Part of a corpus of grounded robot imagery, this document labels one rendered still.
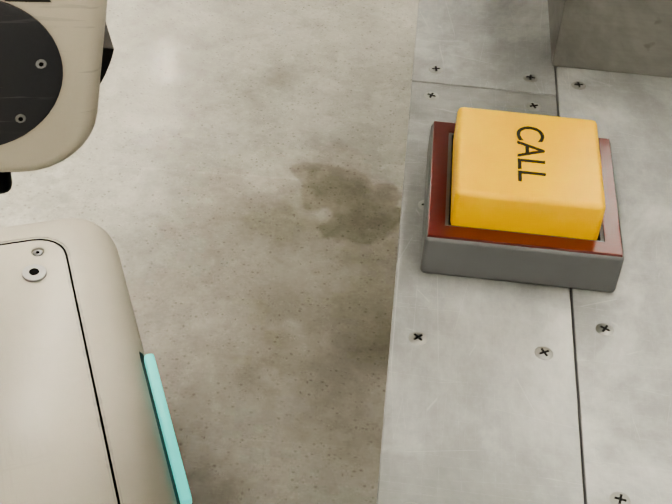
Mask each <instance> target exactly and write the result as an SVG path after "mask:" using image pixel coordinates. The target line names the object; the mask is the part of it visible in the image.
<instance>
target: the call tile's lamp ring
mask: <svg viewBox="0 0 672 504"><path fill-rule="evenodd" d="M455 125H456V123H449V122H439V121H434V126H433V143H432V160H431V178H430V195H429V212H428V230H427V237H435V238H445V239H454V240H464V241H473V242H483V243H492V244H502V245H511V246H521V247H531V248H540V249H550V250H559V251H569V252H578V253H588V254H597V255H607V256H617V257H623V251H622V242H621V234H620V225H619V217H618V209H617V200H616V192H615V183H614V175H613V166H612V158H611V150H610V141H609V139H606V138H598V141H599V150H600V159H601V169H602V178H603V187H604V196H605V206H606V209H605V212H604V216H603V220H602V223H603V232H604V242H599V241H589V240H580V239H570V238H561V237H551V236H542V235H532V234H522V233H513V232H503V231H494V230H484V229H474V228H465V227H455V226H446V225H445V210H446V186H447V163H448V139H449V133H454V132H455Z"/></svg>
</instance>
